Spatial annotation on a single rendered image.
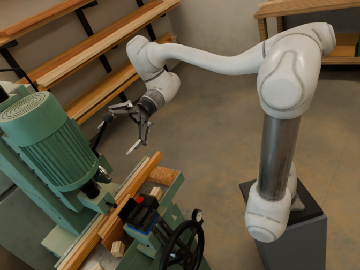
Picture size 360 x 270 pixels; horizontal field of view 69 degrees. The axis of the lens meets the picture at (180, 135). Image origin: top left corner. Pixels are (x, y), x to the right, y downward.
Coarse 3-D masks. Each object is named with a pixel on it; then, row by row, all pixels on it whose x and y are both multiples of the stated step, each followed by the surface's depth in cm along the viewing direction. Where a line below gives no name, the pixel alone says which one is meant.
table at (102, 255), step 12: (180, 180) 124; (144, 192) 121; (168, 192) 118; (168, 204) 119; (120, 240) 105; (132, 240) 103; (96, 252) 104; (108, 252) 102; (132, 252) 102; (144, 252) 101; (156, 252) 99; (84, 264) 101; (108, 264) 98; (120, 264) 97
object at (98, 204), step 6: (102, 192) 104; (108, 192) 104; (78, 198) 107; (84, 198) 105; (96, 198) 102; (102, 198) 102; (108, 198) 104; (84, 204) 109; (90, 204) 104; (96, 204) 100; (102, 204) 102; (96, 210) 105; (102, 210) 102; (108, 210) 105
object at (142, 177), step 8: (160, 152) 135; (152, 160) 131; (144, 168) 128; (152, 168) 131; (144, 176) 126; (136, 184) 122; (128, 192) 119; (120, 200) 116; (96, 232) 106; (88, 240) 104; (96, 240) 107; (80, 248) 103; (88, 248) 104; (80, 256) 101; (72, 264) 98; (80, 264) 101
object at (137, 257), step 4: (172, 204) 121; (168, 208) 119; (140, 252) 106; (136, 256) 104; (140, 256) 106; (132, 260) 103; (136, 260) 104; (132, 264) 103; (136, 264) 105; (128, 268) 101; (132, 268) 103
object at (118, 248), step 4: (112, 244) 100; (116, 244) 99; (120, 244) 99; (112, 248) 98; (116, 248) 98; (120, 248) 98; (112, 252) 97; (116, 252) 97; (120, 252) 97; (116, 256) 99; (120, 256) 99
